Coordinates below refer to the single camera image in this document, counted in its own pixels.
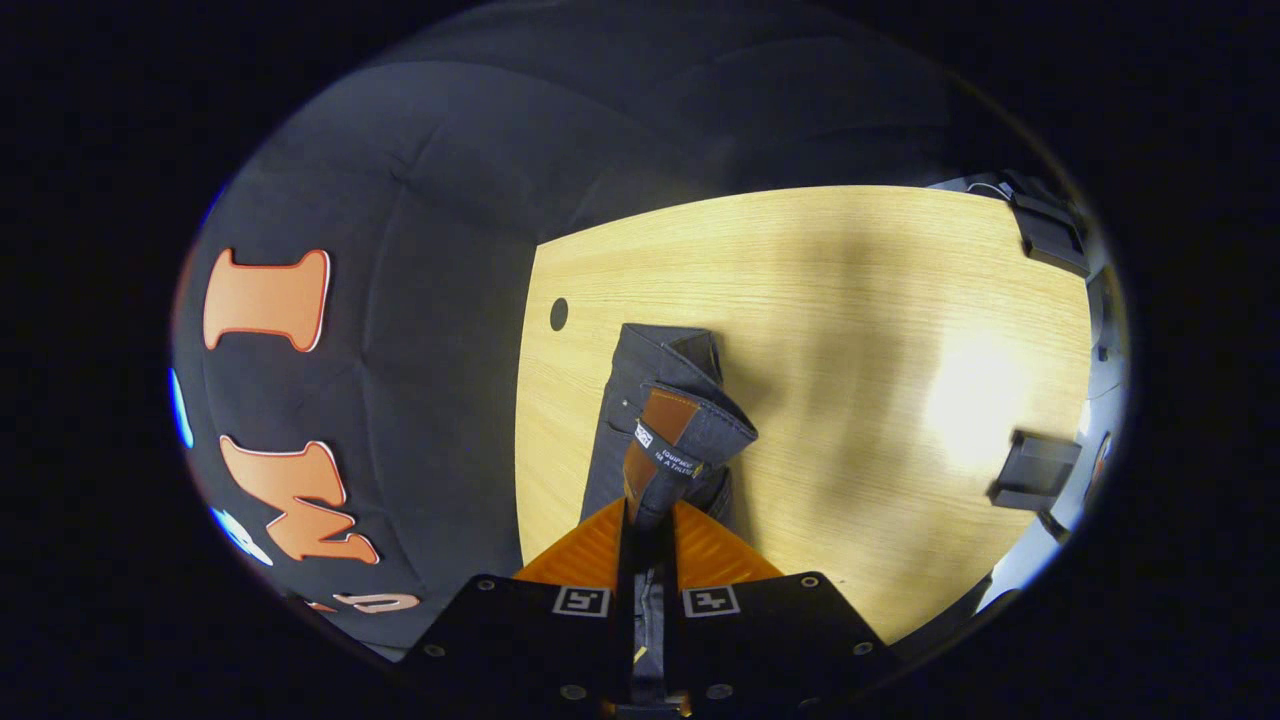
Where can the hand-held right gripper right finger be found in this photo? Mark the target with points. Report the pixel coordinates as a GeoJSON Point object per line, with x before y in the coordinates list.
{"type": "Point", "coordinates": [770, 640]}

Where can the black backdrop cloth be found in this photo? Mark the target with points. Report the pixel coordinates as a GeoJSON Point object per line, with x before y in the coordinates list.
{"type": "Point", "coordinates": [430, 250]}

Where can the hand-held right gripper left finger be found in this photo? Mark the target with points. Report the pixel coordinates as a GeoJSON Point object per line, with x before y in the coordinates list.
{"type": "Point", "coordinates": [520, 640]}

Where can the black rectangular block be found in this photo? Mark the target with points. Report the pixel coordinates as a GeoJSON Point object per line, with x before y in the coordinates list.
{"type": "Point", "coordinates": [1048, 232]}
{"type": "Point", "coordinates": [1035, 470]}

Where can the dark denim jeans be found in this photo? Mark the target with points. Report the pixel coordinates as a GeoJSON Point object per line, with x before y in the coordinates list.
{"type": "Point", "coordinates": [660, 370]}

